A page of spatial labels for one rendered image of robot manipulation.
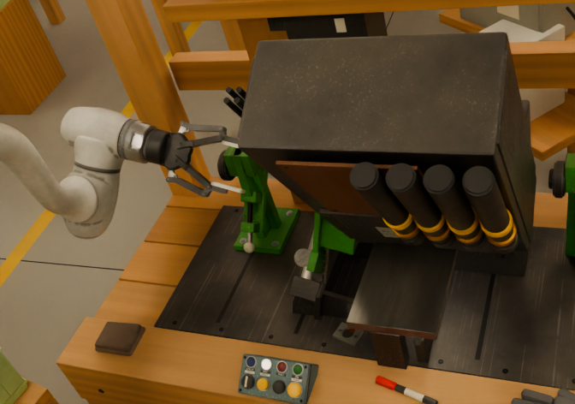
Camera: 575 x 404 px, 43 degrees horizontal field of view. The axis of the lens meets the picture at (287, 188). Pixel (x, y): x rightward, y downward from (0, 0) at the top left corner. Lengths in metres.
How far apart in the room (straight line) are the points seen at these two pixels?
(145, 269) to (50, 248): 1.79
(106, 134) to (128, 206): 2.10
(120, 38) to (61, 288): 1.82
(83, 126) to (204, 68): 0.41
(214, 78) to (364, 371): 0.84
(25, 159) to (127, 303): 0.62
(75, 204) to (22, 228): 2.35
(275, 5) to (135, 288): 0.84
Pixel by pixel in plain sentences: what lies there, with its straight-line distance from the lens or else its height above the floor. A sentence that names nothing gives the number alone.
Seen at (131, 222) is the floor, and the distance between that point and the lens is 3.59.
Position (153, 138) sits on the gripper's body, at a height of 1.32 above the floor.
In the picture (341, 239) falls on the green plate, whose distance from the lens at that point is 1.44.
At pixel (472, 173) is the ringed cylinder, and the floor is 1.55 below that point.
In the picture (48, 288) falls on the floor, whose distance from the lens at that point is 3.49.
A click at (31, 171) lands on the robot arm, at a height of 1.43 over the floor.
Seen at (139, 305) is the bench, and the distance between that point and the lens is 1.86.
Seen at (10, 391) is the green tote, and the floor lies 0.82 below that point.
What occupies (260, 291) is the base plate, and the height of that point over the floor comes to 0.90.
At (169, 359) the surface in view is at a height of 0.90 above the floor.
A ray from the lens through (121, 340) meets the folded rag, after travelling 1.74.
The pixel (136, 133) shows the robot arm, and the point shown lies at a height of 1.33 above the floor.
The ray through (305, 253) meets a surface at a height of 1.09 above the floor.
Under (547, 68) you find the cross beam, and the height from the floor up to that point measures 1.24.
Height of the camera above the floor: 2.14
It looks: 39 degrees down
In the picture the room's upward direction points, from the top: 17 degrees counter-clockwise
